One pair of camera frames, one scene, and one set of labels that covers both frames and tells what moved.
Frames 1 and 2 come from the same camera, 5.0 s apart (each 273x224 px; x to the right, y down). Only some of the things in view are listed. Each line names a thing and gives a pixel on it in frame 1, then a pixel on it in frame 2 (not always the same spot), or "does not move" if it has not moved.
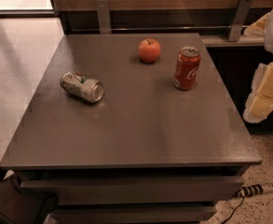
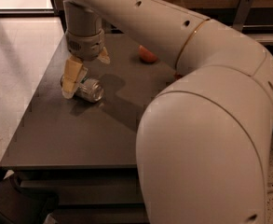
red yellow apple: x=149 y=50 does not move
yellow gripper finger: x=267 y=91 → x=74 y=75
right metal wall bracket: x=243 y=8 does not move
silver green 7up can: x=82 y=86 does not move
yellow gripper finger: x=258 y=28 → x=104 y=56
